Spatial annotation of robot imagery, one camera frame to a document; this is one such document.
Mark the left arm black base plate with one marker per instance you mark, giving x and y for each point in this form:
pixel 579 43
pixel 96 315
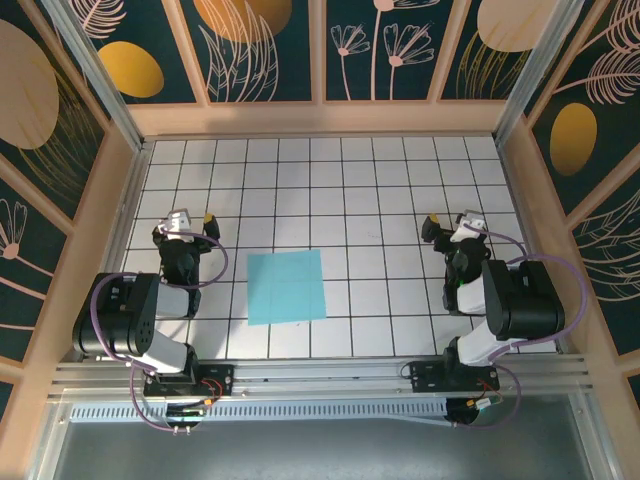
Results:
pixel 220 375

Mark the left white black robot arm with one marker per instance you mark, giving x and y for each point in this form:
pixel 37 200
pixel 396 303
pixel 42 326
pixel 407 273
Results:
pixel 125 320

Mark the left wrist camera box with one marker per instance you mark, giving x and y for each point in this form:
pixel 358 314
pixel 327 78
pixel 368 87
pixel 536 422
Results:
pixel 177 220

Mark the aluminium table side rail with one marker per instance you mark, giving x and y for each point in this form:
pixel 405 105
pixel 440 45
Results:
pixel 131 200
pixel 515 200

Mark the light blue cloth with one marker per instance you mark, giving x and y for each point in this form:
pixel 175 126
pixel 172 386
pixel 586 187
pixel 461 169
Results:
pixel 285 287

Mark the grey metal sheet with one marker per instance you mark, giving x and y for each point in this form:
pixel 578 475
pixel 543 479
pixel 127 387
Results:
pixel 325 450

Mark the aluminium corner post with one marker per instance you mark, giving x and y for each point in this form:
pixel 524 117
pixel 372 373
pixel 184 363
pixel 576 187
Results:
pixel 530 75
pixel 112 100

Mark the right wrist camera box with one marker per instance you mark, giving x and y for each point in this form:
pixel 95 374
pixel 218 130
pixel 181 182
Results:
pixel 467 227

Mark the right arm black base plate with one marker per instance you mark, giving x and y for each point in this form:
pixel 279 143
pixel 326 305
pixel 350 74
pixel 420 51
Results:
pixel 425 375

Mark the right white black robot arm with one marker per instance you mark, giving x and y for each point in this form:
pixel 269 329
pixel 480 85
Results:
pixel 525 300

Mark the long aluminium mounting rail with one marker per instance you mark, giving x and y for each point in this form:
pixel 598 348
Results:
pixel 325 375

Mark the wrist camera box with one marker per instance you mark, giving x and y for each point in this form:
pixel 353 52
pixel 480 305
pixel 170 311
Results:
pixel 177 220
pixel 467 227

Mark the aluminium frame profile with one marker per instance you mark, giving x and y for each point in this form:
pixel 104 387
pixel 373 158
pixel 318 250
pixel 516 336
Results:
pixel 597 440
pixel 42 440

